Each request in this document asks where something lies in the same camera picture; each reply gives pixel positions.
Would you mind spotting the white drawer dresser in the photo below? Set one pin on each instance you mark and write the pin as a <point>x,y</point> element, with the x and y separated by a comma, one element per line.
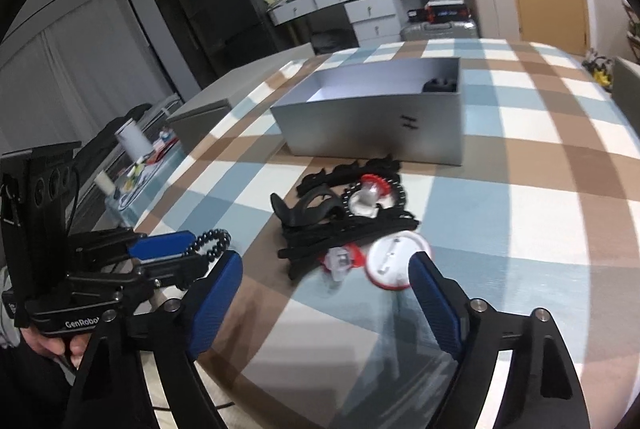
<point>360,9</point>

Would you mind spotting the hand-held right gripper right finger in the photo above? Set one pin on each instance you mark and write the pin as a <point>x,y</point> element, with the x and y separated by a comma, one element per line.
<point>434,309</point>

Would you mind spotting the red white hair ornament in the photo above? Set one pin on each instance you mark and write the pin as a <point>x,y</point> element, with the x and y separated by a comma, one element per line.
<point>341,261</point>
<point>370,194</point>

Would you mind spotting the black long hair clip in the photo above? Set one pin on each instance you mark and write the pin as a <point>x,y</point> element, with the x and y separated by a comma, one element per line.
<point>370,226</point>
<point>320,249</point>
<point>305,266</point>

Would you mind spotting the black hair accessory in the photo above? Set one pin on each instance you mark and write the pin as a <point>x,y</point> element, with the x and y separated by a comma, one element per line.
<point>440,85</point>

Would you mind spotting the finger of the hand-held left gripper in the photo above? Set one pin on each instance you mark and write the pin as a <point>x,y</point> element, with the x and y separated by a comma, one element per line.
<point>160,245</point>
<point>172,270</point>

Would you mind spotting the grey board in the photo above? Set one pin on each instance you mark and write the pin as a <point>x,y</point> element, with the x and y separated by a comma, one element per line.
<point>200,121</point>
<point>627,81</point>

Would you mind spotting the grey cardboard box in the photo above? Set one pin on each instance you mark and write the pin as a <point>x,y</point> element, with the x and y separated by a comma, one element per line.
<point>370,129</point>

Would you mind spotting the tray of small clutter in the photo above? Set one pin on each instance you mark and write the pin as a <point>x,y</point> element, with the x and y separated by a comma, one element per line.
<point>150,164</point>

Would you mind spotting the checked tablecloth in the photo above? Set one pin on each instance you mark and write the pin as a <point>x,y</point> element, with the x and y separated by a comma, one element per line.
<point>525,149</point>

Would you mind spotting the yellow black object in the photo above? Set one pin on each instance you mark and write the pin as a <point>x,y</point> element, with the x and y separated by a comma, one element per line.
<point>600,66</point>

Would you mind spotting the silver suitcase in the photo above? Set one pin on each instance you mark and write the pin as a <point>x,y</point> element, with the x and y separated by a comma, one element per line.
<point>440,30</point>

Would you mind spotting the black red shoe box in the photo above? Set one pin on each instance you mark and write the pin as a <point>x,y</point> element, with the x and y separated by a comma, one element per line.
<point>440,12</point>

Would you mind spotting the white bottle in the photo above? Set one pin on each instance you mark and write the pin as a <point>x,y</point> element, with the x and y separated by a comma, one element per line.
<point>106,186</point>

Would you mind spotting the white cup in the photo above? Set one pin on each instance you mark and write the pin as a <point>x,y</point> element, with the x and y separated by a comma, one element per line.
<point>132,139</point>

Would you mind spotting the dark cabinet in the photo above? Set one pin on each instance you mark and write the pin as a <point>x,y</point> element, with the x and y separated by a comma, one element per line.
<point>220,9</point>

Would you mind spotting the person's left hand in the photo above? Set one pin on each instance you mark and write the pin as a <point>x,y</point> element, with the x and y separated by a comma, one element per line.
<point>50,345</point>

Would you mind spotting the black hair claw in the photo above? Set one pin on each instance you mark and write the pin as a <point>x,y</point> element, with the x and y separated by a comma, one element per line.
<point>307,211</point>

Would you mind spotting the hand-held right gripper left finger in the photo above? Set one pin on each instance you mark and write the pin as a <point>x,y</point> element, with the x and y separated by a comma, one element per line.
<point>216,304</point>

